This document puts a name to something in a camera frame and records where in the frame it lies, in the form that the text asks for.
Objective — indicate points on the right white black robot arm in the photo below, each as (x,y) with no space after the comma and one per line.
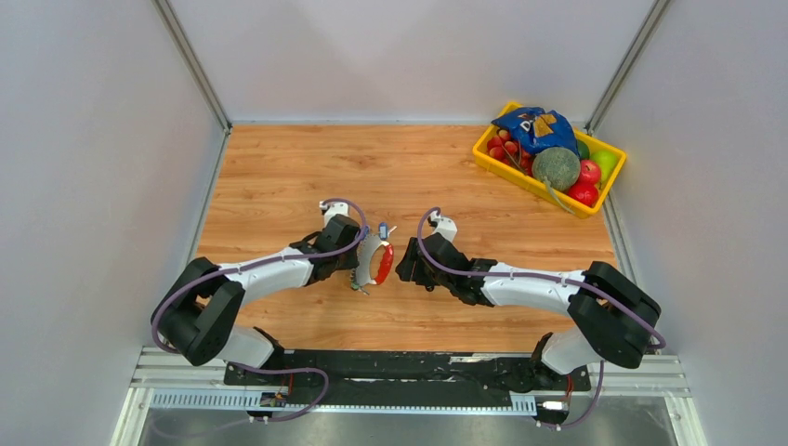
(614,320)

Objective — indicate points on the blue headed key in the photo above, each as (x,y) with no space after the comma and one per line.
(385,230)

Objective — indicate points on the white slotted cable duct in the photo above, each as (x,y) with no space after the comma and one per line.
(257,401)

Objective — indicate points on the red cherry tomatoes bunch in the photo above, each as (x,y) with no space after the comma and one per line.
(504,148)

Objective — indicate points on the red apple lower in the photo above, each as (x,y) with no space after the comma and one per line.
(585,194)

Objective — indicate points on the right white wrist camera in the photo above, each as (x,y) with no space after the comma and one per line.
(442,225)

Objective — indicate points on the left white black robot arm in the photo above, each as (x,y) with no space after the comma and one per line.
(197,317)

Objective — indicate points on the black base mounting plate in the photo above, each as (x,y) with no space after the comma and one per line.
(407,378)

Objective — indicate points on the blue chips bag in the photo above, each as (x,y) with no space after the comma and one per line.
(536,130)

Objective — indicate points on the yellow plastic bin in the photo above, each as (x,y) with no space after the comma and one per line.
(514,176)

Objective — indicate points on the light green apple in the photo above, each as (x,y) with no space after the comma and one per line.
(606,162)

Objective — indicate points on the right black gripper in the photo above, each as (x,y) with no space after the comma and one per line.
(413,262)

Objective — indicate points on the red apple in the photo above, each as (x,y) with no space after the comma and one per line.
(590,172)
(585,194)

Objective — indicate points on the dark green fruit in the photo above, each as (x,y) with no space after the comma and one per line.
(583,150)

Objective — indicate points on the aluminium frame rail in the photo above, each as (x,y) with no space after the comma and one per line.
(651,405)

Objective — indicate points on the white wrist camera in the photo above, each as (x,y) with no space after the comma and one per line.
(442,225)
(329,209)

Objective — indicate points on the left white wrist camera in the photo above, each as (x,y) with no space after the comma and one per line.
(329,209)

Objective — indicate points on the green round melon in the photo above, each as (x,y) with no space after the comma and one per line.
(557,167)

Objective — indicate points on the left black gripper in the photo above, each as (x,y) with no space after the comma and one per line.
(351,260)

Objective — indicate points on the red apple upper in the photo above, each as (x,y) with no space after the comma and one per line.
(590,172)

